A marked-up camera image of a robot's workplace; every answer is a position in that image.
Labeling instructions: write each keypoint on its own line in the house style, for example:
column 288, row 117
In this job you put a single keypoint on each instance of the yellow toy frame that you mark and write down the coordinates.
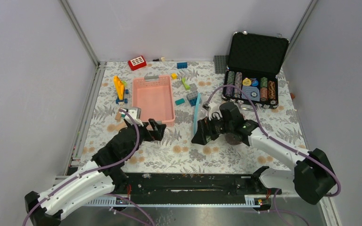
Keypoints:
column 120, row 88

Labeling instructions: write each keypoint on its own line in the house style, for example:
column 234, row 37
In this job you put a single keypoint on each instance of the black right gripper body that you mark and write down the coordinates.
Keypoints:
column 216, row 127

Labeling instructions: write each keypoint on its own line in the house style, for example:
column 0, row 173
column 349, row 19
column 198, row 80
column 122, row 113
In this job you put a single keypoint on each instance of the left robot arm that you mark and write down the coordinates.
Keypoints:
column 99, row 176

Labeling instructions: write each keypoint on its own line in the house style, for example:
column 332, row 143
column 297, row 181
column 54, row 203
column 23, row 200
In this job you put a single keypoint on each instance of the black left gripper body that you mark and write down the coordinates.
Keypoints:
column 145, row 134

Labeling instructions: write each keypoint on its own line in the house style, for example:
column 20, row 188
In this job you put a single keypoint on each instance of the clear zip top bag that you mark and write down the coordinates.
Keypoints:
column 201, row 112

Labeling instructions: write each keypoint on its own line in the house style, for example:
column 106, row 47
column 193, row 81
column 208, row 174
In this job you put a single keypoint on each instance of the grey baseplate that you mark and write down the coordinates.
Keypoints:
column 220, row 64

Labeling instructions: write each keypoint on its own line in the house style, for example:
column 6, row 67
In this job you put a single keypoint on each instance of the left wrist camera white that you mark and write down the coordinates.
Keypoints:
column 133, row 116

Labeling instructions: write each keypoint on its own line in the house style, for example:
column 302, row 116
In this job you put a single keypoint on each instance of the pink perforated plastic basket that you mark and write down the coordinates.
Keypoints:
column 153, row 95

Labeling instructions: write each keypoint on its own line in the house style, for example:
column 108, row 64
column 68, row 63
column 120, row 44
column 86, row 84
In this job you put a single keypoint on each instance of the blue building brick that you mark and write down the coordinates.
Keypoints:
column 193, row 101

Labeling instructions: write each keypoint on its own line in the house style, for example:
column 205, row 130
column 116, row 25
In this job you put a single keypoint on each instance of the grey building brick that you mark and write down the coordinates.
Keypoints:
column 192, row 95

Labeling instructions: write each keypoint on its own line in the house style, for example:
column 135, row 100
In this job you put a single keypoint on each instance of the black poker chip case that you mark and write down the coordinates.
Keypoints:
column 252, row 68

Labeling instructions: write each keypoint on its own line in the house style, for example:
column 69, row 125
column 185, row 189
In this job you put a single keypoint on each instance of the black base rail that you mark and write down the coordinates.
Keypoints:
column 189, row 189

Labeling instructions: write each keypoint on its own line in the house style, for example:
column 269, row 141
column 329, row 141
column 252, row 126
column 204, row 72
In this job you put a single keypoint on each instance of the teal small block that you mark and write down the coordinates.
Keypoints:
column 180, row 101

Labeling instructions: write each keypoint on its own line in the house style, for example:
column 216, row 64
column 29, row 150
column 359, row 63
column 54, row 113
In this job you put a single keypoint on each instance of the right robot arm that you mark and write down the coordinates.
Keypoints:
column 309, row 174

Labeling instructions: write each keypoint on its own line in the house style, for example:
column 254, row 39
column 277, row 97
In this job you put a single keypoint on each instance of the red window block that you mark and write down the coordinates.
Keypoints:
column 137, row 63

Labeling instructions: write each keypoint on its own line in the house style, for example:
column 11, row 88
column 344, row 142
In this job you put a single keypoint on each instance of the green curved block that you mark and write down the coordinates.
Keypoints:
column 185, row 84

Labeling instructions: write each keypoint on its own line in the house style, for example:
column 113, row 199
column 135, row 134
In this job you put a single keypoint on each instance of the blue brick far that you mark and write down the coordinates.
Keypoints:
column 182, row 65

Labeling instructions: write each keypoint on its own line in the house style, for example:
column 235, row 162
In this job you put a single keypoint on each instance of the wooden plank block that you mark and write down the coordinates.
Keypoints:
column 118, row 117

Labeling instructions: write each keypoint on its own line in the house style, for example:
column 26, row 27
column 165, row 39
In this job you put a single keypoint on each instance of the small yellow block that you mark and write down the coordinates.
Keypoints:
column 174, row 76

